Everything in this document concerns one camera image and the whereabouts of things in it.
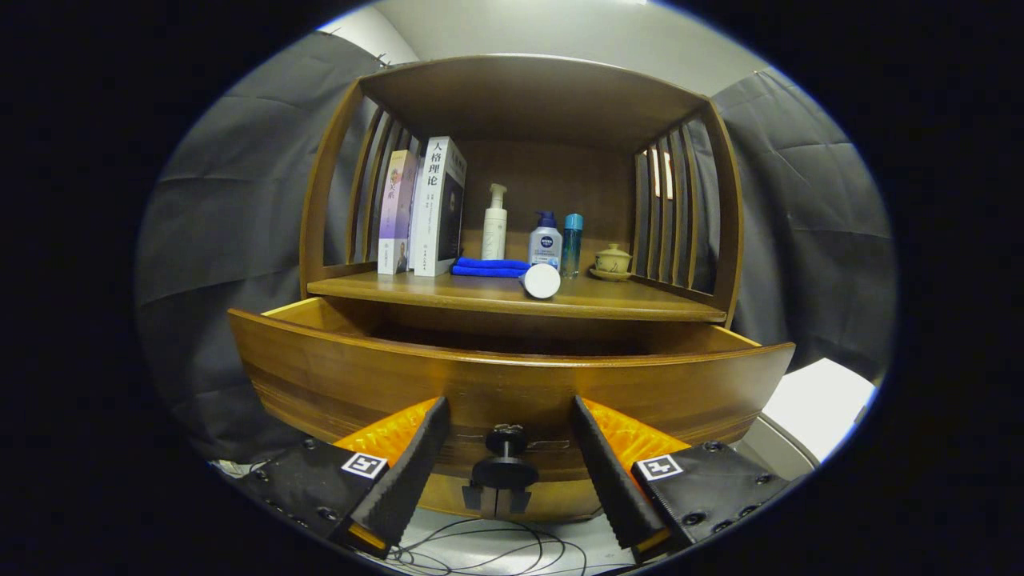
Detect black drawer knob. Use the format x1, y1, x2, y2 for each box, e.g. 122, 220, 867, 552
470, 426, 540, 490

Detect white green tube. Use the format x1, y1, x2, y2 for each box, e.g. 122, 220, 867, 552
518, 262, 562, 301

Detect wooden drawer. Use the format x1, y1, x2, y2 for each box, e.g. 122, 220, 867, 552
226, 296, 797, 522

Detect beige lidded teacup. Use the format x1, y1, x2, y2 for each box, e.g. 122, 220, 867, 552
590, 243, 634, 282

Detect white book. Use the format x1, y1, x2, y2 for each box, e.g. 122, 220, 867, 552
410, 136, 468, 278

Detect white sheet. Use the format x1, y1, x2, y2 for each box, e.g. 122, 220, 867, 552
760, 358, 878, 463

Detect white bottle with blue pump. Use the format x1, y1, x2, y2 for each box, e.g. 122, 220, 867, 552
528, 210, 563, 269

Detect wooden cabinet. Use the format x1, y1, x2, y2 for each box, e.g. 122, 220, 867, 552
298, 54, 745, 525

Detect teal bottle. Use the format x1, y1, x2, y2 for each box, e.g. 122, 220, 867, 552
560, 214, 584, 279

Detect wooden countertop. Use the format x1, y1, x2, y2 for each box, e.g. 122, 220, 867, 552
306, 268, 729, 324

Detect blue folded cloth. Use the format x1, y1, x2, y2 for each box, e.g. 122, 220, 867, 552
450, 256, 530, 279

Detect black floor cables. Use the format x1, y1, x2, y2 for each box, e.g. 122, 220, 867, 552
352, 516, 641, 576

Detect purple book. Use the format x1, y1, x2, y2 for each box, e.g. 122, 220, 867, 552
377, 150, 419, 276

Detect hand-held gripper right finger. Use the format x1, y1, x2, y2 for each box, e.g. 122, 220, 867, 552
570, 396, 801, 562

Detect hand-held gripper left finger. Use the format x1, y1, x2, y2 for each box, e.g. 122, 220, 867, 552
232, 398, 450, 559

